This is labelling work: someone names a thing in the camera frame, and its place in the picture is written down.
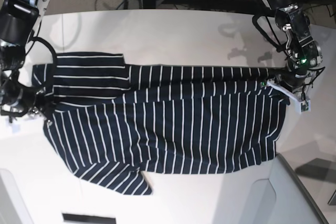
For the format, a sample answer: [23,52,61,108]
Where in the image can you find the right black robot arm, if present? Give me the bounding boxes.
[1,0,57,120]

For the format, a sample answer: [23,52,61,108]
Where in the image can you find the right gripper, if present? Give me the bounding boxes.
[1,84,46,118]

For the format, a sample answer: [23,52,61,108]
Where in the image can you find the navy white striped t-shirt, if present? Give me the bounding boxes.
[44,52,289,195]

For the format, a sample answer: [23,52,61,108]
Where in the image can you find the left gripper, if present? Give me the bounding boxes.
[266,70,310,114]

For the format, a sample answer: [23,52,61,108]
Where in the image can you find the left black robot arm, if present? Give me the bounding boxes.
[253,0,324,114]

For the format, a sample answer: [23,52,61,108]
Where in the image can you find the grey robot base cover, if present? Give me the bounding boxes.
[251,153,329,224]
[1,169,34,224]

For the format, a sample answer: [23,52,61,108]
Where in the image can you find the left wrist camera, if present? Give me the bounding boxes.
[299,100,311,114]

